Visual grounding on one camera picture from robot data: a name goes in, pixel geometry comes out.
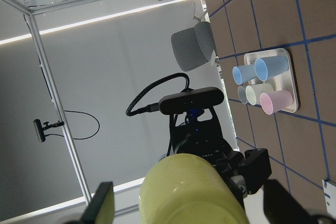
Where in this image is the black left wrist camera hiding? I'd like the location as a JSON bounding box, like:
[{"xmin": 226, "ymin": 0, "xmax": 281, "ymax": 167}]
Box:
[{"xmin": 159, "ymin": 87, "xmax": 224, "ymax": 115}]

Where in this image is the aluminium frame post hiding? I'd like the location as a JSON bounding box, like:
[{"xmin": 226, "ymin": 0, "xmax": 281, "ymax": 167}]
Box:
[{"xmin": 2, "ymin": 0, "xmax": 91, "ymax": 204}]

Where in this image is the grey plastic cup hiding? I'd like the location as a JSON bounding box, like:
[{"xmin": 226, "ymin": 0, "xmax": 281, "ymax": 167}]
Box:
[{"xmin": 237, "ymin": 86, "xmax": 248, "ymax": 104}]

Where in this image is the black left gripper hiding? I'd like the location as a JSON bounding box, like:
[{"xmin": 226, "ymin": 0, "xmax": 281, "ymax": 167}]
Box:
[{"xmin": 167, "ymin": 108, "xmax": 272, "ymax": 206}]

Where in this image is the cream plastic tray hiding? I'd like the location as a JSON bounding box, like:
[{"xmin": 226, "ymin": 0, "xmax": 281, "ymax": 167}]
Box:
[{"xmin": 244, "ymin": 48, "xmax": 299, "ymax": 113}]

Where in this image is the blue plastic cup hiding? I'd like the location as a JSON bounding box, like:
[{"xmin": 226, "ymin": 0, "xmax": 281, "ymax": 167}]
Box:
[
  {"xmin": 232, "ymin": 64, "xmax": 257, "ymax": 85},
  {"xmin": 255, "ymin": 56, "xmax": 289, "ymax": 81}
]

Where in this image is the black camera on frame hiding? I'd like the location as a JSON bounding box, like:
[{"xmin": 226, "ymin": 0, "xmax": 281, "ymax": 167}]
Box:
[{"xmin": 33, "ymin": 119, "xmax": 64, "ymax": 143}]

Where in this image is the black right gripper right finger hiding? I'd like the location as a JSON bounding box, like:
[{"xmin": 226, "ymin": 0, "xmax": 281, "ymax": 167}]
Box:
[{"xmin": 263, "ymin": 179, "xmax": 312, "ymax": 224}]

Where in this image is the grey office chair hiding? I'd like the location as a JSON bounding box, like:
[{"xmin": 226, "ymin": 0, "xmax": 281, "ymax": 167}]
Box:
[{"xmin": 171, "ymin": 22, "xmax": 218, "ymax": 72}]

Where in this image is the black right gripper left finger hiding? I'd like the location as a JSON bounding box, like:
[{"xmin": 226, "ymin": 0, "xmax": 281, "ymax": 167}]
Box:
[{"xmin": 80, "ymin": 182, "xmax": 115, "ymax": 224}]

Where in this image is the pink plastic cup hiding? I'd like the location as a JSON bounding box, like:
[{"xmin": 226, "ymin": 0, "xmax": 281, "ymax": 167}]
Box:
[{"xmin": 260, "ymin": 90, "xmax": 293, "ymax": 115}]

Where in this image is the yellow plastic cup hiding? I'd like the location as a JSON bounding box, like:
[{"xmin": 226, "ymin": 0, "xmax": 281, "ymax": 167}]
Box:
[{"xmin": 139, "ymin": 154, "xmax": 249, "ymax": 223}]

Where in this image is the pale green plastic cup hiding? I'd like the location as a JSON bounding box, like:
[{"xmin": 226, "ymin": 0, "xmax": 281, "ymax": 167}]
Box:
[{"xmin": 245, "ymin": 83, "xmax": 274, "ymax": 105}]

